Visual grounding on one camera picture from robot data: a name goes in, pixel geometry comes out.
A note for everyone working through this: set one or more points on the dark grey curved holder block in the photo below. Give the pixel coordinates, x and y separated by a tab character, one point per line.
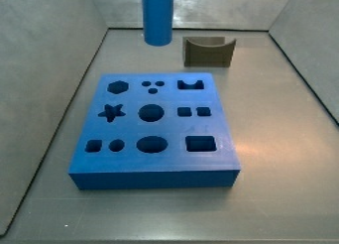
209	51

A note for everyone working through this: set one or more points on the blue round cylinder peg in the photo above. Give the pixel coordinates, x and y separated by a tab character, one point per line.
158	12

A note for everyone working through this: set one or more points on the blue shape sorting block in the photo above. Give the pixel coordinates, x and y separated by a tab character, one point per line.
155	133

